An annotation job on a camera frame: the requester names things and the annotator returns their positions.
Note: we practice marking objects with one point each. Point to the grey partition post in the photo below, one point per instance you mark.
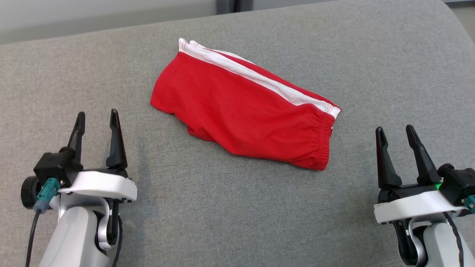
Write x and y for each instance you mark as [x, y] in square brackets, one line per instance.
[233, 5]

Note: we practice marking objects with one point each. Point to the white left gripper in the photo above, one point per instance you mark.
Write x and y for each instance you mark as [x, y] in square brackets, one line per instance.
[100, 185]

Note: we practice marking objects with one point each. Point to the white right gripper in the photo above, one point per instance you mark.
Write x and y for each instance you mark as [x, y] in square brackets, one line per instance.
[412, 204]

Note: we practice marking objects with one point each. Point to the red shorts white side stripe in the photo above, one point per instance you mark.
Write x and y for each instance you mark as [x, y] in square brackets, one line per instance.
[241, 111]

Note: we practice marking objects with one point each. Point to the grey partition base rail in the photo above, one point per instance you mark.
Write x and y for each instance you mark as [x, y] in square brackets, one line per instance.
[460, 1]

